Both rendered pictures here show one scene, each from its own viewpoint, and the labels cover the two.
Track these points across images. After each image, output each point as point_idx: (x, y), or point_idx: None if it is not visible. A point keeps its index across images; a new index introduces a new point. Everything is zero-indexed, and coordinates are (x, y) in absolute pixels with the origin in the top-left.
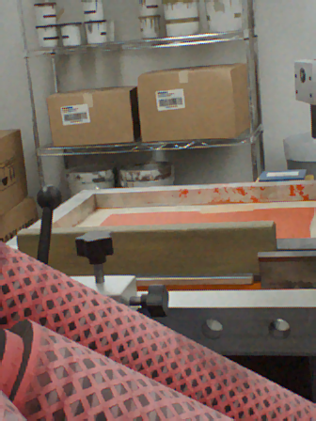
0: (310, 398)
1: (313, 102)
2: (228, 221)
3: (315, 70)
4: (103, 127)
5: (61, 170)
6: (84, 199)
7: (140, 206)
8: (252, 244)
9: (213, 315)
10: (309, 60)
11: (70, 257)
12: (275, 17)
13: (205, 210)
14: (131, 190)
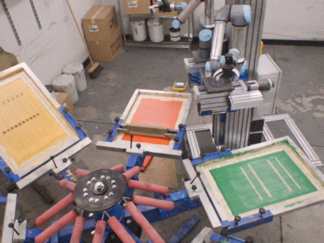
0: None
1: (186, 73)
2: (165, 105)
3: (187, 67)
4: (141, 8)
5: (128, 15)
6: (136, 94)
7: (148, 94)
8: (163, 131)
9: (154, 153)
10: (186, 61)
11: (134, 129)
12: None
13: (161, 99)
14: (146, 91)
